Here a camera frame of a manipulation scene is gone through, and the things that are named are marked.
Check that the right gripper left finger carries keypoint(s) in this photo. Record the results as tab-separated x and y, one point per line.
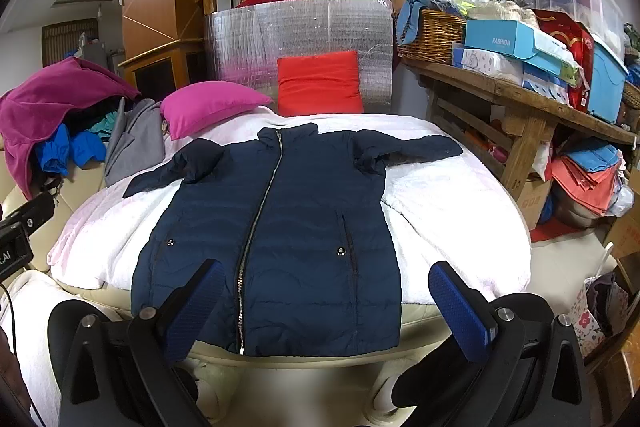
166	334

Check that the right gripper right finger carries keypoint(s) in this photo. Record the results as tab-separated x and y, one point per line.
480	332

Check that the navy blue puffer jacket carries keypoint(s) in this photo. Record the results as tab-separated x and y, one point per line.
294	217

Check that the beige sofa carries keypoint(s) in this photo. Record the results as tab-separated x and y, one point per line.
68	197

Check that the white pink fleece blanket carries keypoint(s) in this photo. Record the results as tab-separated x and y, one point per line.
453	209

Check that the floral bag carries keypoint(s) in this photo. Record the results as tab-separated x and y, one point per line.
587	329

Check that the blue garment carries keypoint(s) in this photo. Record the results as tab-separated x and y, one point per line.
54	154

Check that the purple fleece garment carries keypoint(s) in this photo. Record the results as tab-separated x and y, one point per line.
31	112

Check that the teal garment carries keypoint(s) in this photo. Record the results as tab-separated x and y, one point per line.
103	129

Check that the cardboard box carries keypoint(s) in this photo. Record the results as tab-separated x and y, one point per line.
532	199

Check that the grey coat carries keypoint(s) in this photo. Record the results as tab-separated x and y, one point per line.
136	141

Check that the stack of coral cloths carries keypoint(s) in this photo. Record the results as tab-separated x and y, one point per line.
587	171

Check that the magenta pillow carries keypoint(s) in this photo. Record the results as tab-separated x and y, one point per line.
193	108

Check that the wooden bench table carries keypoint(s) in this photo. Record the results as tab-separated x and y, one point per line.
531	120

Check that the wooden cabinet column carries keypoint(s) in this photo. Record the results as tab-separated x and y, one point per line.
164	45

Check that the white patterned tissue pack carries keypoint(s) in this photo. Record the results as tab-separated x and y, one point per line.
489	64

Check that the blue plastic bin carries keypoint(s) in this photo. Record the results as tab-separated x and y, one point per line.
607	83

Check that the red cushion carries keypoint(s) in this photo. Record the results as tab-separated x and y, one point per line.
319	84

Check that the blue fashion box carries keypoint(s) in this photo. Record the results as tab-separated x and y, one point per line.
529	45

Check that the silver foil insulation panel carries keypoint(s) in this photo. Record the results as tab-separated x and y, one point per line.
243	44

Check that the wicker basket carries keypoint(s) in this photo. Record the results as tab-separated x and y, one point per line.
436	35

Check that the light blue cloth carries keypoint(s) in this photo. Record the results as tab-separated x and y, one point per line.
408	20

